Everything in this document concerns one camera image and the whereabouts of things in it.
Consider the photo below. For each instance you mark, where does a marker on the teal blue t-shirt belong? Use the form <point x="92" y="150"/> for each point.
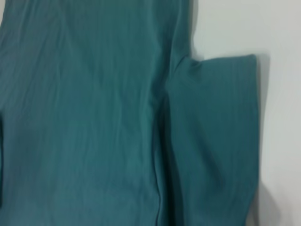
<point x="105" y="117"/>

